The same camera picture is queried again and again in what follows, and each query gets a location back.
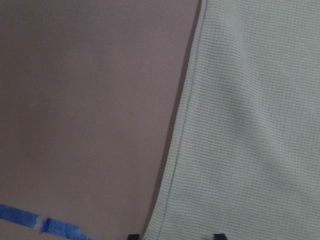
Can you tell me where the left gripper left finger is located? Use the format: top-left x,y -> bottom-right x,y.
127,233 -> 140,240

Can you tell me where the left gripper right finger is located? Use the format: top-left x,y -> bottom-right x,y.
213,233 -> 227,240

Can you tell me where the olive green long-sleeve shirt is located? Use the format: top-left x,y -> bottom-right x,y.
143,0 -> 320,240

